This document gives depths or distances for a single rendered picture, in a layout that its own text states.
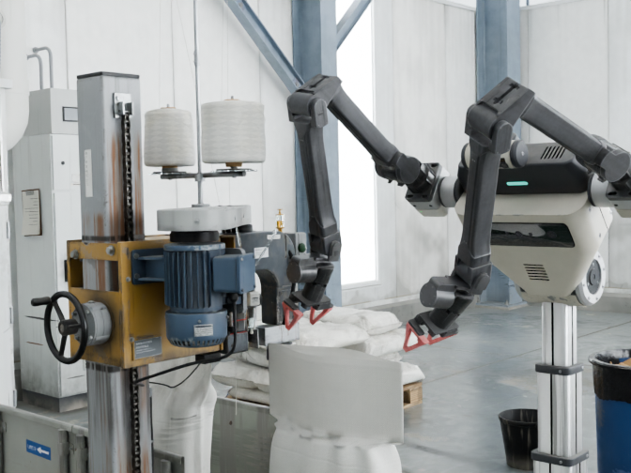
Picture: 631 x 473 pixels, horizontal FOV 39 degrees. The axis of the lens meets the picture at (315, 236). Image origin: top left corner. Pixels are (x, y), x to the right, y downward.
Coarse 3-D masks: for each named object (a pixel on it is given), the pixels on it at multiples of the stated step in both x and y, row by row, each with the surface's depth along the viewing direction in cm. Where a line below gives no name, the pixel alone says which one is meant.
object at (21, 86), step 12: (12, 84) 523; (24, 84) 531; (12, 96) 524; (24, 96) 532; (12, 108) 524; (24, 108) 532; (12, 120) 524; (24, 120) 533; (12, 132) 525; (12, 144) 530
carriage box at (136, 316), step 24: (72, 240) 235; (144, 240) 225; (168, 240) 230; (72, 264) 235; (120, 264) 219; (72, 288) 234; (120, 288) 220; (144, 288) 225; (72, 312) 234; (120, 312) 220; (144, 312) 225; (72, 336) 235; (120, 336) 220; (144, 336) 225; (96, 360) 228; (120, 360) 221; (144, 360) 225
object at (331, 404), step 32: (288, 352) 243; (320, 352) 246; (352, 352) 239; (288, 384) 244; (320, 384) 231; (352, 384) 227; (384, 384) 223; (288, 416) 245; (320, 416) 232; (352, 416) 227; (384, 416) 224; (288, 448) 238; (320, 448) 230; (352, 448) 225; (384, 448) 227
